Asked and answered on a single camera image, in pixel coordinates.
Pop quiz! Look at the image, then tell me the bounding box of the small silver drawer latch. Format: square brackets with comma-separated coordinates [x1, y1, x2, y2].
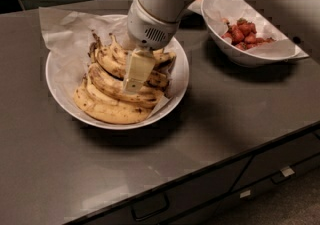
[239, 189, 251, 199]

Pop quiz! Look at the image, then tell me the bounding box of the white bowl with strawberries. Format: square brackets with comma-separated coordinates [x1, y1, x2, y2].
[200, 0, 310, 68]

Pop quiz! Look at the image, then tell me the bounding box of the left dark drawer handle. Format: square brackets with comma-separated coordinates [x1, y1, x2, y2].
[131, 193, 170, 222]

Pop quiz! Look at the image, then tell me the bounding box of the pale inner banana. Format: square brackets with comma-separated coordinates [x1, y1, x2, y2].
[84, 76, 126, 106]

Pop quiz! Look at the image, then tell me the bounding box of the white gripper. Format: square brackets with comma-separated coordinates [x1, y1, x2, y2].
[123, 0, 179, 93]

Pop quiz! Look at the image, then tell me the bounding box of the spotted banana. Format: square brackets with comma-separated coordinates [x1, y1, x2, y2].
[89, 32, 176, 90]
[88, 63, 164, 108]
[107, 34, 176, 70]

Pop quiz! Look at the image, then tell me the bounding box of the white paper under bananas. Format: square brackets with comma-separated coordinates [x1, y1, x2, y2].
[39, 8, 189, 130]

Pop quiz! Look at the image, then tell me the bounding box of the red strawberries pile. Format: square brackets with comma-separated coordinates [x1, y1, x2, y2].
[222, 18, 275, 51]

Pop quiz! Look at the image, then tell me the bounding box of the bottom front banana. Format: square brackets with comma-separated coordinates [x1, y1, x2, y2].
[73, 79, 151, 125]

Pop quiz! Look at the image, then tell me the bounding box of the paper liner under strawberries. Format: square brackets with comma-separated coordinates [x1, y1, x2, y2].
[203, 0, 310, 60]

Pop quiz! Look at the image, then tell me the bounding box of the large white banana bowl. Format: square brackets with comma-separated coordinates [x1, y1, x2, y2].
[45, 14, 190, 131]

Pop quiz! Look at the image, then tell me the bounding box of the paper liner under orange fruit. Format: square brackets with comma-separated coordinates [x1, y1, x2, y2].
[187, 0, 203, 15]

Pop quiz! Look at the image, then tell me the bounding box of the right drawer handle with latch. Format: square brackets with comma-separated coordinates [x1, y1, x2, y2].
[270, 166, 296, 185]

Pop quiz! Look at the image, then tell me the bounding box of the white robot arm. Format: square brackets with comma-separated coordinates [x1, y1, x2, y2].
[124, 0, 320, 92]

